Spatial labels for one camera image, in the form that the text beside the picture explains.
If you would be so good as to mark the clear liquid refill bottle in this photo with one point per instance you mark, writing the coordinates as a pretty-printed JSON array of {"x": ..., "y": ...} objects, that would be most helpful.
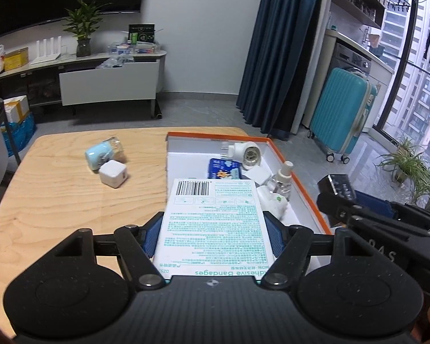
[{"x": 281, "y": 181}]

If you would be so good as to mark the light blue toothpick jar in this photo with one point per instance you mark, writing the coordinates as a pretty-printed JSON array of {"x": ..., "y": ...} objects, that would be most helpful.
[{"x": 102, "y": 152}]

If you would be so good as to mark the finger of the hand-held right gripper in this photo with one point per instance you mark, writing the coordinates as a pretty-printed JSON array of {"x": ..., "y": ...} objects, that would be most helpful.
[
  {"x": 376, "y": 204},
  {"x": 338, "y": 211}
]

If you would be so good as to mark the grey washing machine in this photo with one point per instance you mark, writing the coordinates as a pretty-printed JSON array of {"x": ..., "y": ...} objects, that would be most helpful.
[{"x": 351, "y": 61}]

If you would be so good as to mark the dark blue curtain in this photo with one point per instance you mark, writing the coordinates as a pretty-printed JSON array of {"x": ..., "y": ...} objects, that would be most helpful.
[{"x": 283, "y": 53}]

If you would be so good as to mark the white plug-in heater green dot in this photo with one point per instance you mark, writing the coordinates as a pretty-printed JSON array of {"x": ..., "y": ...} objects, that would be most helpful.
[{"x": 272, "y": 202}]

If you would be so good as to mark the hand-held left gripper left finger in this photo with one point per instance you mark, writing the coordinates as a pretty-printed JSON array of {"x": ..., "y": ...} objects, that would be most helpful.
[{"x": 152, "y": 238}]

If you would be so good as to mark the yellow cardboard box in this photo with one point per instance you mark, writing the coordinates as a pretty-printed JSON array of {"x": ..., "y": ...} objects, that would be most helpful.
[{"x": 16, "y": 59}]

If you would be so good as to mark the white cube plug charger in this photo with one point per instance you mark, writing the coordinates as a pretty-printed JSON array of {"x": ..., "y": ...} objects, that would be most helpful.
[{"x": 113, "y": 175}]

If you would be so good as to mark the spider plant in pot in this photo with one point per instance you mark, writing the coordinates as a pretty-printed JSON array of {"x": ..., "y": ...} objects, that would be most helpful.
[{"x": 408, "y": 165}]

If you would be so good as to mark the blue printed tin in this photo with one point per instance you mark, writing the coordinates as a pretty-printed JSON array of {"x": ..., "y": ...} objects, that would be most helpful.
[{"x": 224, "y": 168}]

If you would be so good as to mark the white box with orange rim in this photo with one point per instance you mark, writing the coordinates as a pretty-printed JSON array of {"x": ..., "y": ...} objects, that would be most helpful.
[{"x": 301, "y": 200}]

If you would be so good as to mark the white router with antennas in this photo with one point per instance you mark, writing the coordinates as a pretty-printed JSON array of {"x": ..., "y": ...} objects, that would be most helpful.
[{"x": 48, "y": 52}]

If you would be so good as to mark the teal hard-shell suitcase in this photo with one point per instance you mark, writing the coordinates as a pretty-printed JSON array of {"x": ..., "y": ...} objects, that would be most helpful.
[{"x": 344, "y": 114}]

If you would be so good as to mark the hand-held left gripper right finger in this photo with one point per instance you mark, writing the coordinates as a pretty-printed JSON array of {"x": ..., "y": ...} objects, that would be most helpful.
[{"x": 274, "y": 234}]

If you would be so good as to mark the white bandage box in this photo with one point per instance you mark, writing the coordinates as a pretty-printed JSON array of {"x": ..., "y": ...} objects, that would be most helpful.
[{"x": 215, "y": 233}]

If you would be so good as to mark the clip drying hanger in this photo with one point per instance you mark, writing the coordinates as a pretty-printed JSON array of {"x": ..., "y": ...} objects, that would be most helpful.
[{"x": 394, "y": 0}]

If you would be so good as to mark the grey and white media cabinet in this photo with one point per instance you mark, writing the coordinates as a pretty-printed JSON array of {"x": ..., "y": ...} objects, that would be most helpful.
[{"x": 107, "y": 84}]

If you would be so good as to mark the white plug-in heater open socket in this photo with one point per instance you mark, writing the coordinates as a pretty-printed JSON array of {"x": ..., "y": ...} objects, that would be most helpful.
[{"x": 245, "y": 154}]

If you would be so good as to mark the white rectangular plug charger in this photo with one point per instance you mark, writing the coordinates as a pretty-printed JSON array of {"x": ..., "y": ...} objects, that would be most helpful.
[{"x": 257, "y": 175}]

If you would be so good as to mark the dark green printed box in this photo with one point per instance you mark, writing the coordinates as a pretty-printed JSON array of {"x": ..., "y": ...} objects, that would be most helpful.
[{"x": 141, "y": 33}]

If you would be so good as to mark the clear plastic organizer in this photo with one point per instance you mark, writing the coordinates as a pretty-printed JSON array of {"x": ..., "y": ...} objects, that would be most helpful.
[{"x": 139, "y": 48}]

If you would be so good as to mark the white box with yellow tape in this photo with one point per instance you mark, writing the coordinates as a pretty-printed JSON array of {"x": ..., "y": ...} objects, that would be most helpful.
[{"x": 16, "y": 107}]

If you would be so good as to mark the green plant in dark vase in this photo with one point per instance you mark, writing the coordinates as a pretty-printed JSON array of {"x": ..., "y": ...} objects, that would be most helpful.
[{"x": 83, "y": 25}]

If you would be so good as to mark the clear crumpled plastic bag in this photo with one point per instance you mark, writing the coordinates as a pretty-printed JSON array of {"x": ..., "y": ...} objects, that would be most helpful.
[{"x": 113, "y": 62}]

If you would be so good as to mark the wall shelf with glass jars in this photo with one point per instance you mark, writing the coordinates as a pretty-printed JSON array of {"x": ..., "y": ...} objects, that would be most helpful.
[{"x": 360, "y": 3}]

